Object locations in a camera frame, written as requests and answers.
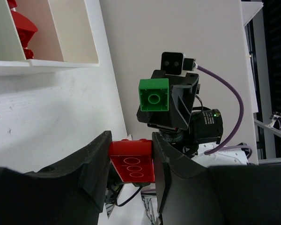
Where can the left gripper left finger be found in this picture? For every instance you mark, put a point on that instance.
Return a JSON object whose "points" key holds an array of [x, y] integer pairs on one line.
{"points": [[68, 192]]}

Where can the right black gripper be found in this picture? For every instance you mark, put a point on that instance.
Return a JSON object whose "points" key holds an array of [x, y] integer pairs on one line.
{"points": [[182, 94]]}

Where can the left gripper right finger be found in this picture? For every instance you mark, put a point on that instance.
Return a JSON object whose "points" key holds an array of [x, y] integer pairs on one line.
{"points": [[190, 194]]}

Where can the green square lego brick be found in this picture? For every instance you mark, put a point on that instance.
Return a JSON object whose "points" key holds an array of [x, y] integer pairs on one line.
{"points": [[154, 95]]}

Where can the red sloped lego brick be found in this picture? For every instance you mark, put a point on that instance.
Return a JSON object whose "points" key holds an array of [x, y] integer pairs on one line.
{"points": [[132, 160]]}

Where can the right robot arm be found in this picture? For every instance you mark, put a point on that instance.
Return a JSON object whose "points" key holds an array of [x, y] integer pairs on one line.
{"points": [[203, 135]]}

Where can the white three-compartment container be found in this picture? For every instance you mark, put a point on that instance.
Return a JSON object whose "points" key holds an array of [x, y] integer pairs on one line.
{"points": [[64, 39]]}

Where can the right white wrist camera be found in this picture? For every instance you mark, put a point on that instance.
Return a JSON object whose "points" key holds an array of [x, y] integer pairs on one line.
{"points": [[174, 63]]}

